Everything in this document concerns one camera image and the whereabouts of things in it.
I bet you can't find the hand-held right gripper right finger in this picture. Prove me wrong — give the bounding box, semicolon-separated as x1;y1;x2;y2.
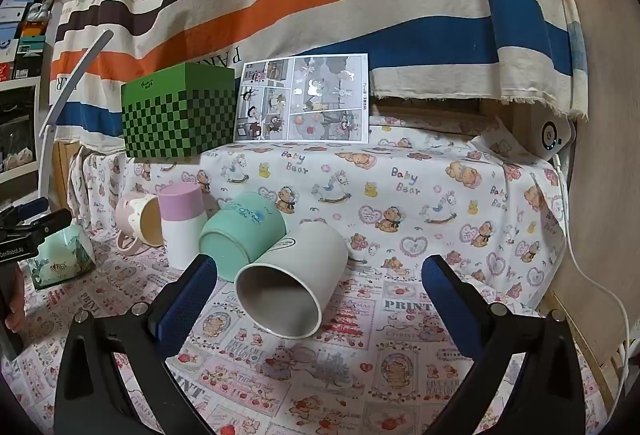
421;254;587;435

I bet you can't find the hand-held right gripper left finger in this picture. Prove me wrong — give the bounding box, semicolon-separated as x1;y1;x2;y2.
54;254;219;435

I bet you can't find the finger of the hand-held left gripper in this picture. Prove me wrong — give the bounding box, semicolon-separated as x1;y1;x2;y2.
0;196;50;227
0;209;72;243

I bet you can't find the white cup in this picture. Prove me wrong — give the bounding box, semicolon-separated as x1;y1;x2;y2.
235;221;349;339

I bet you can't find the teal cup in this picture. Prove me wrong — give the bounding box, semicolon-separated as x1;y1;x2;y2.
198;192;288;284

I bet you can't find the person's left hand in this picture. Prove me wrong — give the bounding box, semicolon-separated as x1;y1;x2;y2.
5;265;27;334

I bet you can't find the wet wipes packet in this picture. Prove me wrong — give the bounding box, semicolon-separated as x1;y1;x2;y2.
27;223;96;291

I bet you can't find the pink and white tumbler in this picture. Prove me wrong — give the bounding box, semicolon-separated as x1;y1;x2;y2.
158;182;209;271

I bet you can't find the pink mug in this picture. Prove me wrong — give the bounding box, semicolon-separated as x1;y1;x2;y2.
115;192;166;257

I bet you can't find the bear printed cloth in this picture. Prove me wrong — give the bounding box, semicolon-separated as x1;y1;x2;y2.
0;112;622;435

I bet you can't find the white desk lamp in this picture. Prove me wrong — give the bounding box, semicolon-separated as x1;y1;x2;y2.
38;28;115;212

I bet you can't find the shelf with stacked boxes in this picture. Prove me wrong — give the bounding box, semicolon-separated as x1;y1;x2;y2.
0;0;76;208

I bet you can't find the green checkered box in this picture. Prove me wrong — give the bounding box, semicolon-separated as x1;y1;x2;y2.
120;62;237;161

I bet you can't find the white device with round light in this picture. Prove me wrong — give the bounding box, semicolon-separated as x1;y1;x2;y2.
524;116;577;162

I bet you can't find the wooden board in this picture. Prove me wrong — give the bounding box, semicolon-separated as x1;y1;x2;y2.
539;0;640;408

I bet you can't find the comic picture card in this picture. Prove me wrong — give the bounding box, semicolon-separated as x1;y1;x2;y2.
233;53;371;145

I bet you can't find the white cable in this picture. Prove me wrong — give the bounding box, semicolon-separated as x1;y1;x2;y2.
552;155;633;368

